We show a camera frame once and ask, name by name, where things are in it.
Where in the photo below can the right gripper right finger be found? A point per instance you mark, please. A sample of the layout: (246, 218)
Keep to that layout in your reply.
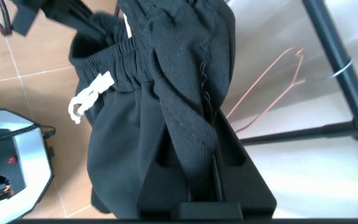
(250, 193)

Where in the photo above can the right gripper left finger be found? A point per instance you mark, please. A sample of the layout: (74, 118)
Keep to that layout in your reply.
(157, 193)

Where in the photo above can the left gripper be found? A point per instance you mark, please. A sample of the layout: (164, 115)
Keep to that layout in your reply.
(25, 18)

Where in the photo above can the black shorts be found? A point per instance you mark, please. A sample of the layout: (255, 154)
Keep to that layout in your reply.
(129, 124)

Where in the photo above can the pink clothes hanger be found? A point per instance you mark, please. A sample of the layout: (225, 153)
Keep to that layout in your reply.
(298, 81)

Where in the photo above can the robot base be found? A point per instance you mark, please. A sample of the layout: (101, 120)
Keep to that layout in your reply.
(33, 149)

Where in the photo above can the black clothes rack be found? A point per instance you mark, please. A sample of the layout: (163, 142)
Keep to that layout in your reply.
(337, 56)

